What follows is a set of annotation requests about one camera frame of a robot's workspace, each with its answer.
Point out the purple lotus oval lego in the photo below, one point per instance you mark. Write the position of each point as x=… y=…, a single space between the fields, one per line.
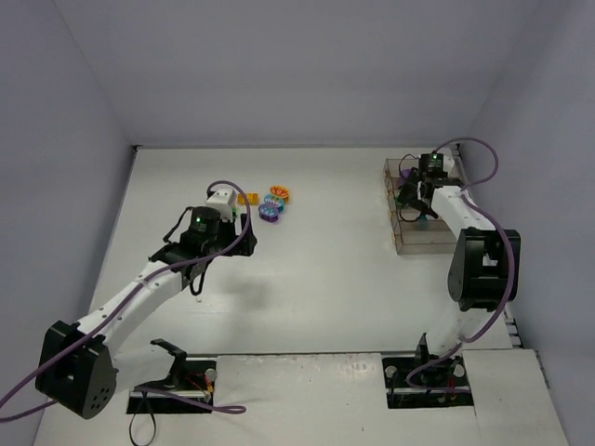
x=268 y=212

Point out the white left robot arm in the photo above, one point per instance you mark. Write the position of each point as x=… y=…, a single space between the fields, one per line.
x=82 y=365

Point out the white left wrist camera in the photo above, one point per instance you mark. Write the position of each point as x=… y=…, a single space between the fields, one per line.
x=223 y=200

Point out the clear green-lego bin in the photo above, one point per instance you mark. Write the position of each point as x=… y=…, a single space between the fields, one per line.
x=395 y=190

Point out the teal lotus frog oval lego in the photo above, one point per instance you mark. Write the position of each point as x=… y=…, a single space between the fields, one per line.
x=274 y=201

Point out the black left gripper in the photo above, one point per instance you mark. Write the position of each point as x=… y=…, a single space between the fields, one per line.
x=244 y=239

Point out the yellow flat lego brick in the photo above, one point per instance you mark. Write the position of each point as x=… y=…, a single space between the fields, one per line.
x=250 y=198

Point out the clear purple-lego bin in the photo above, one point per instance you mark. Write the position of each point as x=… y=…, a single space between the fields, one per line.
x=393 y=167

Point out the orange butterfly oval lego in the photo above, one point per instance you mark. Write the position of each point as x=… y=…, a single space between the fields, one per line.
x=281 y=192

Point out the clear yellow-lego bin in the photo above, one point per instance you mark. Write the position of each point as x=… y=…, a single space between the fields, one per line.
x=408 y=243

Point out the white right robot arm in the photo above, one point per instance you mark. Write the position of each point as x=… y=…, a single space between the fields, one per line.
x=484 y=270

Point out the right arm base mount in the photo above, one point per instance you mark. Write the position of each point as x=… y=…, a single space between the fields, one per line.
x=420 y=381

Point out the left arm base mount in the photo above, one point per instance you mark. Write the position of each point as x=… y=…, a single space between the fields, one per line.
x=185 y=377

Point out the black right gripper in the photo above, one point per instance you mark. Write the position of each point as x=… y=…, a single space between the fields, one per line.
x=414 y=190

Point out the teal cube lego brick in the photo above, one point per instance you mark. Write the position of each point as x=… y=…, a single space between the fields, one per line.
x=423 y=223

